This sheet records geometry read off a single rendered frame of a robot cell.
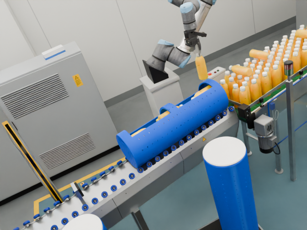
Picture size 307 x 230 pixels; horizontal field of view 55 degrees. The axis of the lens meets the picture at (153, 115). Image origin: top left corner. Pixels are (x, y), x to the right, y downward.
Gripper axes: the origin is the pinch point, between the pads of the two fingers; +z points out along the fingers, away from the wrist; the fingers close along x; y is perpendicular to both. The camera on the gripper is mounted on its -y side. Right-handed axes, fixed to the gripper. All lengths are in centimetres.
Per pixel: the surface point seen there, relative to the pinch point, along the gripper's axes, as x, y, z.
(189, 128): 19, 31, 43
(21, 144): -13, 140, 12
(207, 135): 16, 15, 60
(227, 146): 51, 22, 46
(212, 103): 16.3, 6.0, 34.8
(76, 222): 41, 127, 48
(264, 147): 33, -25, 87
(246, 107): 24, -19, 48
